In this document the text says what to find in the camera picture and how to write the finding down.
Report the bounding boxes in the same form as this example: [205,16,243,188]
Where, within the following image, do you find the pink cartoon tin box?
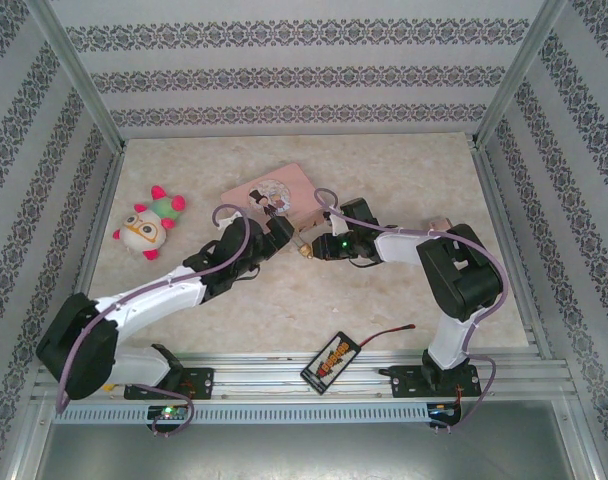
[219,162,331,234]

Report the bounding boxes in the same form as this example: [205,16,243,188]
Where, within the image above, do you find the plush owl toy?
[112,185,188,263]

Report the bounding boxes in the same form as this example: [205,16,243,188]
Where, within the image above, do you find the black battery pack with lead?
[300,323,417,395]

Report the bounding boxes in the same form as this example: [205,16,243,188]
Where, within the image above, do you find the small circuit board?
[147,405,191,422]
[428,403,463,422]

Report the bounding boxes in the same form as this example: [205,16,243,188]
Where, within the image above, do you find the grey metal shelf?
[33,422,593,480]

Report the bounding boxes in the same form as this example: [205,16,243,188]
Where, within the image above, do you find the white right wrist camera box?
[328,215,353,240]

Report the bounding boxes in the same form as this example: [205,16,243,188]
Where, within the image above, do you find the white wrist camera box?
[217,211,249,232]
[328,215,353,240]

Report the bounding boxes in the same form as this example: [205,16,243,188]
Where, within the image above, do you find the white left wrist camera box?
[217,211,249,232]

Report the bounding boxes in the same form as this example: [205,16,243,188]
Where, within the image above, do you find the aluminium rail frame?
[31,349,581,404]

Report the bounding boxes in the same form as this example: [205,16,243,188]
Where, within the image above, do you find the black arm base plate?
[123,365,216,401]
[391,363,483,400]

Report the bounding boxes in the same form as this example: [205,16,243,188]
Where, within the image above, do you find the grey slotted cable duct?
[51,402,463,424]

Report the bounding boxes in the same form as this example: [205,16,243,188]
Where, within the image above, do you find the aluminium frame post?
[25,0,127,152]
[473,0,569,147]

